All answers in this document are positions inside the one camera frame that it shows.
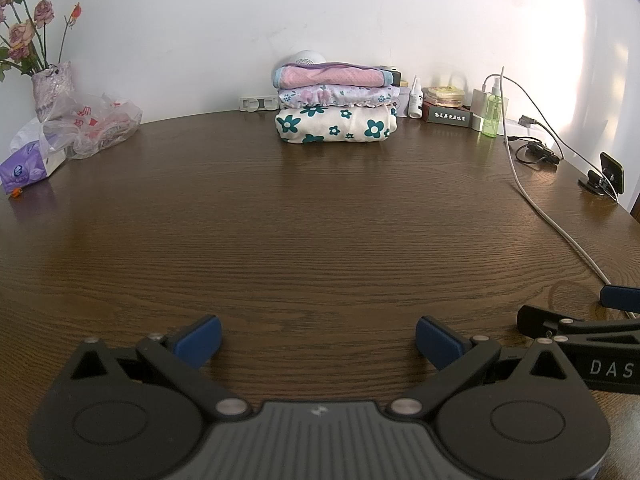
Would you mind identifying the round clear lidded container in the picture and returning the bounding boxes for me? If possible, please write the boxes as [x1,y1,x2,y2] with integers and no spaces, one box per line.
[422,71,469,108]

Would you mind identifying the white cable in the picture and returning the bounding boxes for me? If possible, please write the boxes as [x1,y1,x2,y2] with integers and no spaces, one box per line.
[482,66,615,287]

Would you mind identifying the grey cable with plug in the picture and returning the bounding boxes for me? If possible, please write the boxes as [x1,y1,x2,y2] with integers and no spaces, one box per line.
[519,114,626,196]

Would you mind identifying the green spray bottle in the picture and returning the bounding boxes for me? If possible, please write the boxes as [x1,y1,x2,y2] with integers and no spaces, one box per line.
[482,75,504,140]

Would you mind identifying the purple tissue pack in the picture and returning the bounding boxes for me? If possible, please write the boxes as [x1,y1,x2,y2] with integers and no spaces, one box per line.
[0,119,67,196]

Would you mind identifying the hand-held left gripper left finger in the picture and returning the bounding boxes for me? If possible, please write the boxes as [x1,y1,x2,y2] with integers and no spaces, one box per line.
[67,314,252,422]

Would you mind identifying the black box white lettering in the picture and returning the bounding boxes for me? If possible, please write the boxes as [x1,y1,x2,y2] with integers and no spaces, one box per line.
[422,102,474,129]

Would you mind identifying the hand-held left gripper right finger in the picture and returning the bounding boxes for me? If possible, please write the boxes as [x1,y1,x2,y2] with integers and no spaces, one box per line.
[389,315,577,420]

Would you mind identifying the dried rose bouquet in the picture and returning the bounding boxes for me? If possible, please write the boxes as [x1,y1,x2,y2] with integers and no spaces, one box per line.
[0,0,84,83]

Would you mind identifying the white charger block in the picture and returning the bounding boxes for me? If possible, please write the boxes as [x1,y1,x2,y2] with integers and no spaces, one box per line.
[471,88,497,132]

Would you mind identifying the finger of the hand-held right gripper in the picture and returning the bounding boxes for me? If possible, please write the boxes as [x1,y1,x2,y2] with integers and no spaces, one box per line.
[599,284,640,320]
[516,303,640,347]

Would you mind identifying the white folded clothes teal flowers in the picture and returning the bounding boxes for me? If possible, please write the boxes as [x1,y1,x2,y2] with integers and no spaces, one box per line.
[274,104,398,147]

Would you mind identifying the black cable with adapter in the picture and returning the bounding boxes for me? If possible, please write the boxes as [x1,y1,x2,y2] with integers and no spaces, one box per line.
[504,134,562,167]

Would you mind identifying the purple floral folded clothes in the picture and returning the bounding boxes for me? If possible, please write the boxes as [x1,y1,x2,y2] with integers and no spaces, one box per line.
[277,85,402,111]

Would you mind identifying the small white bottle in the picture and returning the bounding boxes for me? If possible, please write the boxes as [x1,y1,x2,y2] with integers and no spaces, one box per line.
[408,76,425,120]

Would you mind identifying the purple wrapped vase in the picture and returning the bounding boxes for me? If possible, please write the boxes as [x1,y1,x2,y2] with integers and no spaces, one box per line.
[31,61,74,122]

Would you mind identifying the pink and blue garment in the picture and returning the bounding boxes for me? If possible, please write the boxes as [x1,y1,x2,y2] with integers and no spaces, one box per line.
[276,61,397,91]

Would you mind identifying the white plastic bracket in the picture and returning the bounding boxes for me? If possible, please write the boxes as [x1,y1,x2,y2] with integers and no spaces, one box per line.
[238,94,279,113]

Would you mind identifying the clear plastic bag red print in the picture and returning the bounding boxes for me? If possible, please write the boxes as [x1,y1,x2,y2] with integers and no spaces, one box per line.
[37,91,144,162]

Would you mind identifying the black phone holder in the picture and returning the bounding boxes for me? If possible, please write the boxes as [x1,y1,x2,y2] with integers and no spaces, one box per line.
[578,151,627,205]

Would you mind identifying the white round device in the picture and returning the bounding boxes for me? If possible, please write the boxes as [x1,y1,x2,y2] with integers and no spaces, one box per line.
[273,49,327,87]

